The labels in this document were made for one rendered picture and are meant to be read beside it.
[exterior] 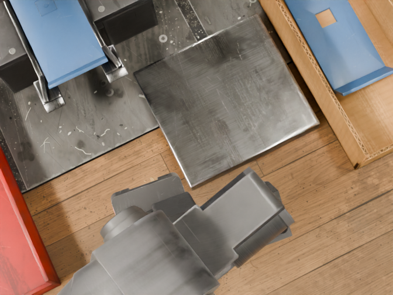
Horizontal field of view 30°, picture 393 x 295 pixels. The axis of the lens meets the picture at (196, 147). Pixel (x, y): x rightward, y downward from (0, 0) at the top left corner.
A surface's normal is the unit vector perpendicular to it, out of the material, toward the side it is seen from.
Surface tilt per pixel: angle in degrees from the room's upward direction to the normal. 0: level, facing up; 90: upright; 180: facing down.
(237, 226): 7
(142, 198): 29
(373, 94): 0
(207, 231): 7
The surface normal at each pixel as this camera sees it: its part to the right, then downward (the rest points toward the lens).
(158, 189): 0.16, 0.20
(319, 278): -0.05, -0.25
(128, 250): 0.18, -0.43
